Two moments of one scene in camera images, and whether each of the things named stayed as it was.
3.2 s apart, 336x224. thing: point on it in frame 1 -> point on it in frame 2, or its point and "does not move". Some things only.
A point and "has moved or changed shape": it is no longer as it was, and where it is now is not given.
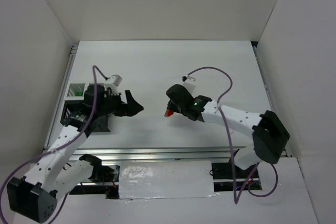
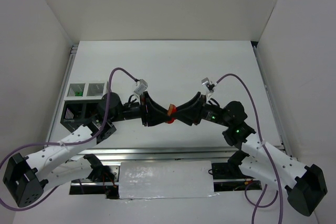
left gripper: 122,105 -> 144,109
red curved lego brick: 168,113 has moved or changed shape
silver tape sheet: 140,180 does not move
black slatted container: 79,113 does not move
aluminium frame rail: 161,154 does not move
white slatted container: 75,91 does not move
